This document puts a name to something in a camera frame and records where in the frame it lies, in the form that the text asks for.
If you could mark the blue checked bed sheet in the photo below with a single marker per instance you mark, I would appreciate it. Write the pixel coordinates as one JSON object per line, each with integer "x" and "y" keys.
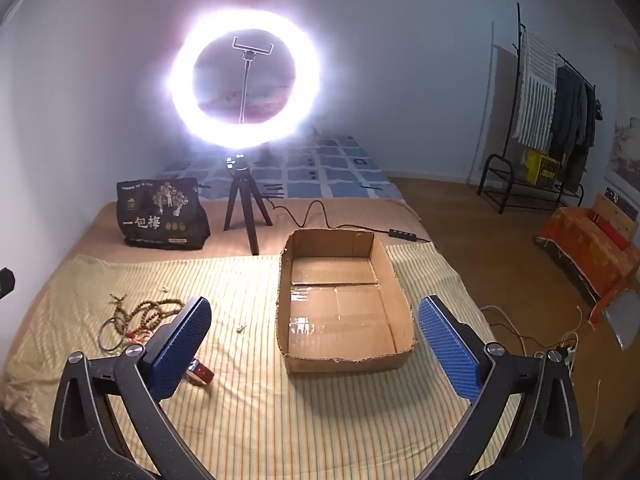
{"x": 330, "y": 175}

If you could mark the black printed bag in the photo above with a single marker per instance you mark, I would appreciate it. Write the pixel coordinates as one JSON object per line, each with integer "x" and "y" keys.
{"x": 160, "y": 215}

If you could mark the bench with orange cloth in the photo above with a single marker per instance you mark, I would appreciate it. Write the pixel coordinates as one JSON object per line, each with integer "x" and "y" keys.
{"x": 585, "y": 245}

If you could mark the thin dark bangle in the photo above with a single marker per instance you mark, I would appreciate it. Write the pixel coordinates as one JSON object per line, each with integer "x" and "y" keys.
{"x": 102, "y": 335}

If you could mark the wall poster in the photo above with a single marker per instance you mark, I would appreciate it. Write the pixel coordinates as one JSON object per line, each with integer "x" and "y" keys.
{"x": 625, "y": 155}

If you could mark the yellow plastic crate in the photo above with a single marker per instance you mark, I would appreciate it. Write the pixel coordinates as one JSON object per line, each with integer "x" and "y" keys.
{"x": 542, "y": 167}

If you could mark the striped white towel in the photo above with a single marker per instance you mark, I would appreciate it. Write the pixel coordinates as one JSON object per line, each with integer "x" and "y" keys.
{"x": 537, "y": 90}

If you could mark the cardboard box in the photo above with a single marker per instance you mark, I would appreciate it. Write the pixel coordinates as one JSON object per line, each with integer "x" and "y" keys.
{"x": 340, "y": 310}

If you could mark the yellow striped cloth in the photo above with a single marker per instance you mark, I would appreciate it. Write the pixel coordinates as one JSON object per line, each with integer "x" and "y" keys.
{"x": 250, "y": 410}

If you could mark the metal phone holder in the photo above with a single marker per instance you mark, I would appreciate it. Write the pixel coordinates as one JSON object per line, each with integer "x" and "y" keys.
{"x": 248, "y": 52}

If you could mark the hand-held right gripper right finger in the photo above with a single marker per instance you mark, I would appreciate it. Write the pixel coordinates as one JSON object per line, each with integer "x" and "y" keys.
{"x": 447, "y": 350}

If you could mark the dark hanging clothes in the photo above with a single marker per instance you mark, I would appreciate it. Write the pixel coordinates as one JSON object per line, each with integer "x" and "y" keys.
{"x": 570, "y": 115}

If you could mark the white power strip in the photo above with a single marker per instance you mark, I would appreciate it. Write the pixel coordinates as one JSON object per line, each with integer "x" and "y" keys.
{"x": 569, "y": 352}

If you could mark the black tripod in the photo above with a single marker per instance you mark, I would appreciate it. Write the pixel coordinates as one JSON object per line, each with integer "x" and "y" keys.
{"x": 240, "y": 195}

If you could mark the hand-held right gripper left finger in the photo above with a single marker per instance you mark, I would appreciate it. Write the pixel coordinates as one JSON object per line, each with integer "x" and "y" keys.
{"x": 182, "y": 345}

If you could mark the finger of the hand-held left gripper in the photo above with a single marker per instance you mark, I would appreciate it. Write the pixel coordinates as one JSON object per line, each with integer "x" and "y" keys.
{"x": 6, "y": 282}

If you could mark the bed with tan cover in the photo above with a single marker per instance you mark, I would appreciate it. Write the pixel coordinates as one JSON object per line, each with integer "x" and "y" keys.
{"x": 350, "y": 215}

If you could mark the black metal clothes rack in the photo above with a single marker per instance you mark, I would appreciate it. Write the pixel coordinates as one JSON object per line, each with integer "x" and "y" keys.
{"x": 519, "y": 17}

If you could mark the grey plastic bag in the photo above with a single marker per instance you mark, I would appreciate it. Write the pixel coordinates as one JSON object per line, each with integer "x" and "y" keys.
{"x": 622, "y": 317}

